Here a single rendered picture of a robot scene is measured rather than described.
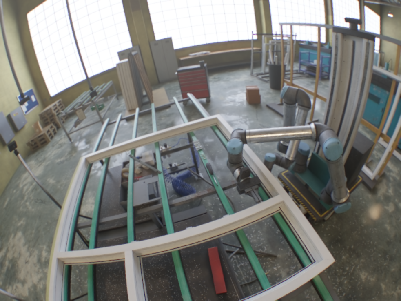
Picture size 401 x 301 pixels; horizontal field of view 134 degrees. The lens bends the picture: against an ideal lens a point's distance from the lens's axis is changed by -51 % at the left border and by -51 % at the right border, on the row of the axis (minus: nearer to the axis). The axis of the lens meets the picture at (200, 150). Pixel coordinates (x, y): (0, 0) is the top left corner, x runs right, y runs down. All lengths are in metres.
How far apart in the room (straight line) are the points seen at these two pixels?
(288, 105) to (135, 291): 1.54
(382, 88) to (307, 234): 3.71
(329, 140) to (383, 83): 3.27
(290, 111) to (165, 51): 6.68
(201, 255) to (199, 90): 3.75
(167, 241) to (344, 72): 1.60
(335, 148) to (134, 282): 1.17
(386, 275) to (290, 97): 2.16
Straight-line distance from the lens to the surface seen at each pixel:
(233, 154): 0.96
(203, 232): 0.83
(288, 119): 1.52
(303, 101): 1.36
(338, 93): 1.55
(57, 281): 1.23
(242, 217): 0.85
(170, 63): 7.70
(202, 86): 4.25
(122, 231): 1.48
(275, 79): 5.20
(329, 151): 0.99
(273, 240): 1.84
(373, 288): 2.24
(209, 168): 1.13
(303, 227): 0.88
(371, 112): 4.38
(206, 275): 1.12
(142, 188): 1.23
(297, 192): 1.79
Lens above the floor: 1.68
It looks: 37 degrees down
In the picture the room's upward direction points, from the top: 11 degrees counter-clockwise
